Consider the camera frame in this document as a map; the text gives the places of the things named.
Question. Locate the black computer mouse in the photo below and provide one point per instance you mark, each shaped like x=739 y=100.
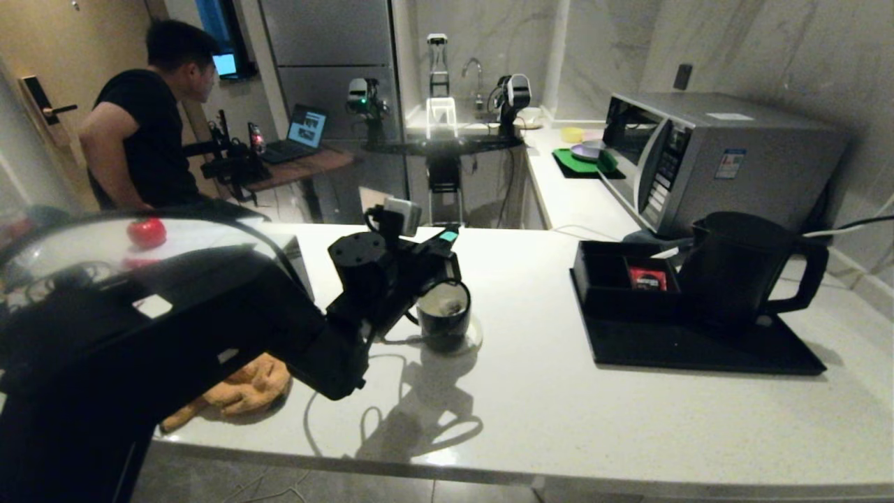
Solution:
x=70 y=279

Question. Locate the small wooden table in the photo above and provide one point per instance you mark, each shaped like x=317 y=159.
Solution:
x=314 y=162

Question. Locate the green mat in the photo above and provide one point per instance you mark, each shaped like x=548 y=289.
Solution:
x=569 y=164

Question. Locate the grey refrigerator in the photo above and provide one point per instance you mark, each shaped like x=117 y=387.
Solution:
x=328 y=35

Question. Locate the black mug white inside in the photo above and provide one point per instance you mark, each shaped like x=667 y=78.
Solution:
x=443 y=332

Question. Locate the man in black shirt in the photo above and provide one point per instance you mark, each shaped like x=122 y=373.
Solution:
x=147 y=140

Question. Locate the small grey bowl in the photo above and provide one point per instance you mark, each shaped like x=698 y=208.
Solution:
x=595 y=146

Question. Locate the black table pedestal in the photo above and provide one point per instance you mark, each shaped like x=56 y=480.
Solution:
x=445 y=175

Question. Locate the black compartment organizer box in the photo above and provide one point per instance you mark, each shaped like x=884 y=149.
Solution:
x=601 y=293

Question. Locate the black device green light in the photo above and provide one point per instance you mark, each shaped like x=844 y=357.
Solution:
x=360 y=93

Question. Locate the beige round plate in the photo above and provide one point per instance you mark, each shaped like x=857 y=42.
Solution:
x=536 y=126

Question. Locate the white glowing frame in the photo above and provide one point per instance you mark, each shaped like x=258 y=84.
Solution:
x=441 y=101

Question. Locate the black electric kettle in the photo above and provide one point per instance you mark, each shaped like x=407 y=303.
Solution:
x=733 y=272

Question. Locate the small white cup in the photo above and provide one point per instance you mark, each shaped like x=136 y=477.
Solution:
x=534 y=115

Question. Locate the red tea packet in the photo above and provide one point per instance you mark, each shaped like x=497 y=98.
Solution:
x=647 y=279

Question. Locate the white sachet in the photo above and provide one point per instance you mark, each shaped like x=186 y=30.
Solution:
x=663 y=253

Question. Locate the black serving tray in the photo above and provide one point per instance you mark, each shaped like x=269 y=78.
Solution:
x=698 y=349

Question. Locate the blue lit monitor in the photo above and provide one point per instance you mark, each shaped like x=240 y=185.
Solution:
x=225 y=64

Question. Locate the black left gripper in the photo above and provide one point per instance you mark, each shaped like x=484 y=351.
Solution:
x=363 y=272

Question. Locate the grey background robot arm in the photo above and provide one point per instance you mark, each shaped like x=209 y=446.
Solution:
x=438 y=70

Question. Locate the black teleoperation rig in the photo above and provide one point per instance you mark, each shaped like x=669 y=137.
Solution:
x=234 y=164

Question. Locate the orange cloth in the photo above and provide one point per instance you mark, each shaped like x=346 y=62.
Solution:
x=244 y=391

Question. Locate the black round tabletop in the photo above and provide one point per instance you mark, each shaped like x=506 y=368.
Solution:
x=447 y=147

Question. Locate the chrome faucet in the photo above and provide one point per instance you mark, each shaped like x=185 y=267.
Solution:
x=479 y=91

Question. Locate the dark wall socket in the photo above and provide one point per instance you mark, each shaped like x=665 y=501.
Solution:
x=684 y=77

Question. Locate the black background robot arm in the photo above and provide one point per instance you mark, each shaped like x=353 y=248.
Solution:
x=515 y=91

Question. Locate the open laptop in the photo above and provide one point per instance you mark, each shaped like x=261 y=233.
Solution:
x=307 y=127

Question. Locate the red tomato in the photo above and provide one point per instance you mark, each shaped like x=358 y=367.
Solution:
x=147 y=232

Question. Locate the silver microwave oven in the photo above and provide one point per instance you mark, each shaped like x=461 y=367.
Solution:
x=754 y=175

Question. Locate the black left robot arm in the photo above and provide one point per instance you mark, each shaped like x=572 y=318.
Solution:
x=174 y=335

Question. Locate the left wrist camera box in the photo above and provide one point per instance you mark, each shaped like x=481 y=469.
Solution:
x=404 y=213

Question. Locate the white base cabinet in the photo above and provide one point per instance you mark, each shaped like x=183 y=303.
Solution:
x=534 y=202

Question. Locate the pink bowl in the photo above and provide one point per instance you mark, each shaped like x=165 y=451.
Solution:
x=594 y=135

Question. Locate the yellow bowl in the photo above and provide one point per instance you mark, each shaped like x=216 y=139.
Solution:
x=571 y=135

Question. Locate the red chili pepper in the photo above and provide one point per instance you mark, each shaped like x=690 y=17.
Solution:
x=140 y=263

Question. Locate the black tissue box white lid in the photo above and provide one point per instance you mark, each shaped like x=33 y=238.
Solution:
x=297 y=262

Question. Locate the purple plate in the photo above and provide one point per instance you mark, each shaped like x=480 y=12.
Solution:
x=577 y=152

